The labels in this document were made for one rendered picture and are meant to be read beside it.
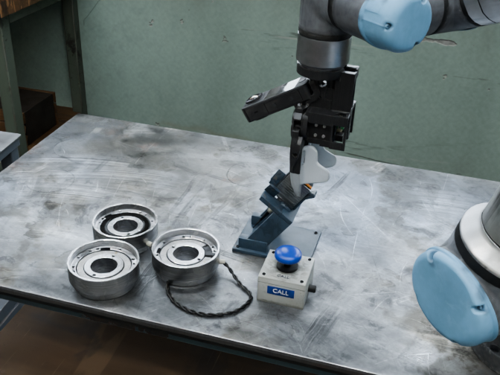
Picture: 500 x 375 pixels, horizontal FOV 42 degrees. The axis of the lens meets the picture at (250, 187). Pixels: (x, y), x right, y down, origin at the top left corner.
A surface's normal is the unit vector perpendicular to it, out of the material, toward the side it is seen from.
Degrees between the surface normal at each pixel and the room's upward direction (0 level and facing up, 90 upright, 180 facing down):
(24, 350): 0
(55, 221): 0
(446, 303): 97
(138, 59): 90
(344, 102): 90
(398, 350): 0
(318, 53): 90
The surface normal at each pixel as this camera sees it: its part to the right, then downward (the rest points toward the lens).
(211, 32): -0.28, 0.47
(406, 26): 0.52, 0.44
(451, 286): -0.87, 0.33
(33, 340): 0.04, -0.87
